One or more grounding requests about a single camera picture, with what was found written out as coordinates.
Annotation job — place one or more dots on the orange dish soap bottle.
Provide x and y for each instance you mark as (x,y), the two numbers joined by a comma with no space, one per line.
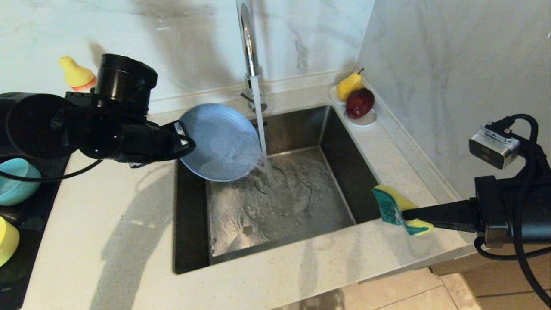
(75,73)

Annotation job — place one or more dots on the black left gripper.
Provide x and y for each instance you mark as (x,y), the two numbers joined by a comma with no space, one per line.
(150,142)

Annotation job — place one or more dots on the stainless steel sink basin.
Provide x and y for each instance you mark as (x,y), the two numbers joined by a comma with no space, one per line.
(327,172)

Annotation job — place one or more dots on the dark red apple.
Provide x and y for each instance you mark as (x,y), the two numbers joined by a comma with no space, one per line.
(359,103)

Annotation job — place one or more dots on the yellow pear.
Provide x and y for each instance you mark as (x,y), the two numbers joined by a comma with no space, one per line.
(348,86)

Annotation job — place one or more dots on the small white dish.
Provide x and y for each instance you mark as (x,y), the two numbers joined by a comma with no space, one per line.
(333,95)
(366,121)

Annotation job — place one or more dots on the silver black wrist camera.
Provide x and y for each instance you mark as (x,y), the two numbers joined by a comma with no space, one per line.
(493,146)

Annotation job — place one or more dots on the black induction cooktop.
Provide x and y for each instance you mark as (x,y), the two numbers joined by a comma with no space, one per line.
(26,224)

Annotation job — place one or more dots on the yellow and green sponge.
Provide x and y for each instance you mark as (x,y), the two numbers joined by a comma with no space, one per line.
(389,206)

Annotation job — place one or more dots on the chrome kitchen faucet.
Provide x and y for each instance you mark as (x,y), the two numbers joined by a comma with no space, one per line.
(247,43)

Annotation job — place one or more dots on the yellow-green bowl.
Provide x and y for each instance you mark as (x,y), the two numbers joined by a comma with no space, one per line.
(6,241)

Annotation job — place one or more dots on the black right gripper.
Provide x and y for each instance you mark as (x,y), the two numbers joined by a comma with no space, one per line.
(499,211)

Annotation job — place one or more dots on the teal bowl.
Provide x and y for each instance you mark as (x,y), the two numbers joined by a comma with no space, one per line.
(17,185)

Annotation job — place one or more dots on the beige wooden cabinet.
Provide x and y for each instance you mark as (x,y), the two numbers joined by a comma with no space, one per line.
(473,275)

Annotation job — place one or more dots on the blue-grey plate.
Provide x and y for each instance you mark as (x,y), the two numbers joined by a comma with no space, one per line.
(219,142)

